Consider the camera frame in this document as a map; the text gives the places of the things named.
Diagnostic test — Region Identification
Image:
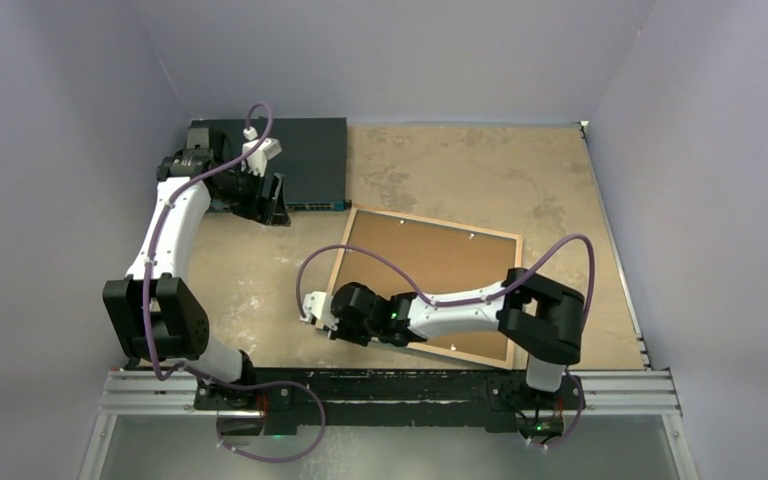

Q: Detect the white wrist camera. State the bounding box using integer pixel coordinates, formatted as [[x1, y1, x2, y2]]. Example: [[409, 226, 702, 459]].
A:
[[241, 127, 282, 177], [300, 291, 339, 331]]

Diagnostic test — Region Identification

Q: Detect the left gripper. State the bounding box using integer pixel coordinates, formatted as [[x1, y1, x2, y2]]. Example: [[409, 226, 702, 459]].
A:
[[213, 162, 289, 225]]

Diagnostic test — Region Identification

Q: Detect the brown backing board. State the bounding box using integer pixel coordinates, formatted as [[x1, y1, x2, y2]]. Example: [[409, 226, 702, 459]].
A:
[[330, 213, 518, 363]]

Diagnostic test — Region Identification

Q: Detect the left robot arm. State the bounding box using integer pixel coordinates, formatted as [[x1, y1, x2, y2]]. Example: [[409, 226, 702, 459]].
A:
[[102, 126, 290, 409]]

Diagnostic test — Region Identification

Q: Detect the blue wooden picture frame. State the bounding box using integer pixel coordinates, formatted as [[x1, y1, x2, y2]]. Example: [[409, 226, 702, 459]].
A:
[[314, 206, 526, 371]]

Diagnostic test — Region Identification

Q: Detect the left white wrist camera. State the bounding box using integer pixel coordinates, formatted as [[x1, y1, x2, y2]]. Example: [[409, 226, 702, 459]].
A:
[[241, 127, 282, 177]]

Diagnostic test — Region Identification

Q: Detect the dark blue flat box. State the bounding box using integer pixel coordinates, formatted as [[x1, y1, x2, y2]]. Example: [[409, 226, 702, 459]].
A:
[[188, 117, 352, 217]]

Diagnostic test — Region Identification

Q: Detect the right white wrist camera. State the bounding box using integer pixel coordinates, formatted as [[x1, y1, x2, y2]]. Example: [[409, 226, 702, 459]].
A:
[[300, 291, 339, 331]]

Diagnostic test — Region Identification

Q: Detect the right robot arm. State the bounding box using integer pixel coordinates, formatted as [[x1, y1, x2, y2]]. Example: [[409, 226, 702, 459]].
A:
[[306, 268, 592, 407]]

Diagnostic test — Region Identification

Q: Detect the black aluminium mounting rail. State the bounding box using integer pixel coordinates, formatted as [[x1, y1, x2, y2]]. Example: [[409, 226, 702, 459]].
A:
[[100, 368, 680, 437]]

